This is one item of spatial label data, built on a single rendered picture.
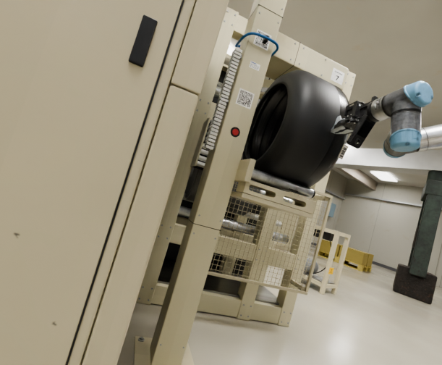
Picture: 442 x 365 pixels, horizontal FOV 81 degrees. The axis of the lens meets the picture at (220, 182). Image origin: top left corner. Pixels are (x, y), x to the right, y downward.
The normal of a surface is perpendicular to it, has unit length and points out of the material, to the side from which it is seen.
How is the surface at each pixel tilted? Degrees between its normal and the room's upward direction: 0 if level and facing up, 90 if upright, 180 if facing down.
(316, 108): 84
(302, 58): 90
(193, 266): 90
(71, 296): 90
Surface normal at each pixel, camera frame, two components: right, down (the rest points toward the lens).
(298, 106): -0.39, -0.24
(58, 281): 0.29, 0.02
